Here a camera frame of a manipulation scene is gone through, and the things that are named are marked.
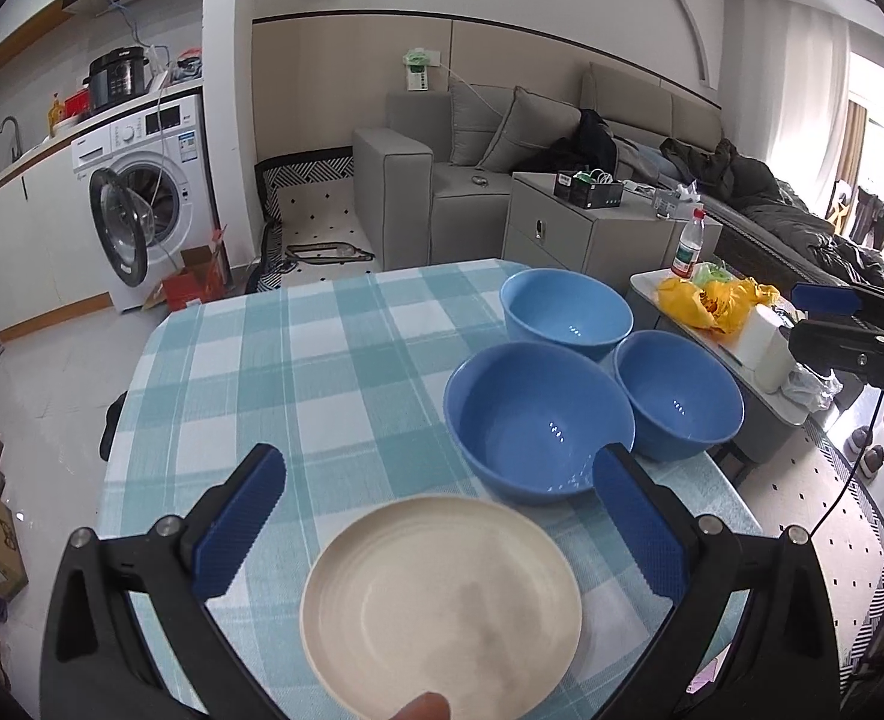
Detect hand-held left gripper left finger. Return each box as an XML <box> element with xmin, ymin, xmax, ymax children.
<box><xmin>38</xmin><ymin>444</ymin><xmax>289</xmax><ymax>720</ymax></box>

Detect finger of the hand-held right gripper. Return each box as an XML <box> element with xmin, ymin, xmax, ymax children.
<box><xmin>789</xmin><ymin>315</ymin><xmax>884</xmax><ymax>391</ymax></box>
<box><xmin>790</xmin><ymin>281</ymin><xmax>884</xmax><ymax>331</ymax></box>

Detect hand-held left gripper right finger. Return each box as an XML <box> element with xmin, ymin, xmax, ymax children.
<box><xmin>592</xmin><ymin>444</ymin><xmax>842</xmax><ymax>720</ymax></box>

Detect blue bowl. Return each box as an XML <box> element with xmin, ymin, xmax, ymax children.
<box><xmin>443</xmin><ymin>343</ymin><xmax>636</xmax><ymax>507</ymax></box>
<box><xmin>613</xmin><ymin>331</ymin><xmax>745</xmax><ymax>464</ymax></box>
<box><xmin>500</xmin><ymin>268</ymin><xmax>634</xmax><ymax>362</ymax></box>

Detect beige plate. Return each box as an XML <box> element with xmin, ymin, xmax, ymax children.
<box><xmin>301</xmin><ymin>496</ymin><xmax>584</xmax><ymax>717</ymax></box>

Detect person's left hand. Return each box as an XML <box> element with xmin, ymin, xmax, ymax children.
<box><xmin>397</xmin><ymin>692</ymin><xmax>452</xmax><ymax>720</ymax></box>

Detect white plastic bag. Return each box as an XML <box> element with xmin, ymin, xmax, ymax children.
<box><xmin>781</xmin><ymin>367</ymin><xmax>844</xmax><ymax>413</ymax></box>

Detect white box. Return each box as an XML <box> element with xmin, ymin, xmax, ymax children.
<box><xmin>734</xmin><ymin>305</ymin><xmax>799</xmax><ymax>393</ymax></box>

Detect dark coat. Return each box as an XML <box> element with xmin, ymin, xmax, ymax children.
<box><xmin>659</xmin><ymin>136</ymin><xmax>884</xmax><ymax>286</ymax></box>

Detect hanging clothes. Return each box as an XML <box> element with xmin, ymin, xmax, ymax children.
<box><xmin>832</xmin><ymin>180</ymin><xmax>884</xmax><ymax>271</ymax></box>

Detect green plastic bag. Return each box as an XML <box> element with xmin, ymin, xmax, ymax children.
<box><xmin>693</xmin><ymin>261</ymin><xmax>743</xmax><ymax>287</ymax></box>

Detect yellow plastic bag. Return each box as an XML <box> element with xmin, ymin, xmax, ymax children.
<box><xmin>658</xmin><ymin>276</ymin><xmax>782</xmax><ymax>335</ymax></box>

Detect plastic bottle with red cap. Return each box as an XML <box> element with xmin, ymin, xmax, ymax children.
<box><xmin>670</xmin><ymin>208</ymin><xmax>709</xmax><ymax>278</ymax></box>

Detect teal checked tablecloth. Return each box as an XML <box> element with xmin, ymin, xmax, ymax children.
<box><xmin>98</xmin><ymin>259</ymin><xmax>762</xmax><ymax>720</ymax></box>

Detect black chair back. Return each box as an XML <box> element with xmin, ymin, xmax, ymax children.
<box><xmin>100</xmin><ymin>392</ymin><xmax>128</xmax><ymax>462</ymax></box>

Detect white tissue pack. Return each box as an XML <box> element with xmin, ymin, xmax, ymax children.
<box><xmin>625</xmin><ymin>180</ymin><xmax>705</xmax><ymax>218</ymax></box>

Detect red cardboard box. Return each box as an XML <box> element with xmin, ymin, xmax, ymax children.
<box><xmin>163</xmin><ymin>229</ymin><xmax>233</xmax><ymax>312</ymax></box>

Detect grey nightstand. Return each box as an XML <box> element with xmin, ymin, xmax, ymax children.
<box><xmin>502</xmin><ymin>171</ymin><xmax>702</xmax><ymax>278</ymax></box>

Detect black box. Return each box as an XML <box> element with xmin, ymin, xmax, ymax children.
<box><xmin>553</xmin><ymin>171</ymin><xmax>624</xmax><ymax>209</ymax></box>

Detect black bag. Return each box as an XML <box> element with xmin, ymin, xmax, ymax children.
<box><xmin>543</xmin><ymin>109</ymin><xmax>619</xmax><ymax>173</ymax></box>

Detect grey cushion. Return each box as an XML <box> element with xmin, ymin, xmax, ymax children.
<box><xmin>478</xmin><ymin>86</ymin><xmax>584</xmax><ymax>173</ymax></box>
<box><xmin>448</xmin><ymin>77</ymin><xmax>518</xmax><ymax>166</ymax></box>

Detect white base cabinets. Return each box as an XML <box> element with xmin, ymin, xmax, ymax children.
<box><xmin>0</xmin><ymin>150</ymin><xmax>113</xmax><ymax>338</ymax></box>

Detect grey sofa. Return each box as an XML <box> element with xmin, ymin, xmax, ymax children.
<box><xmin>352</xmin><ymin>60</ymin><xmax>884</xmax><ymax>286</ymax></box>

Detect white washing machine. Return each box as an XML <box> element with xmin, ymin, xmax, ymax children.
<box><xmin>70</xmin><ymin>86</ymin><xmax>218</xmax><ymax>314</ymax></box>

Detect black pressure cooker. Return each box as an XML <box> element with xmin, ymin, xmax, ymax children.
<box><xmin>83</xmin><ymin>47</ymin><xmax>150</xmax><ymax>117</ymax></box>

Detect black cable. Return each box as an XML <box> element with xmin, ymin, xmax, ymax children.
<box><xmin>783</xmin><ymin>382</ymin><xmax>884</xmax><ymax>578</ymax></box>

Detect dark strap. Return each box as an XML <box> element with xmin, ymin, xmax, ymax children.
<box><xmin>284</xmin><ymin>242</ymin><xmax>375</xmax><ymax>263</ymax></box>

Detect green and white wall device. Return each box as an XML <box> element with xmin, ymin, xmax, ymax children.
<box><xmin>400</xmin><ymin>47</ymin><xmax>443</xmax><ymax>93</ymax></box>

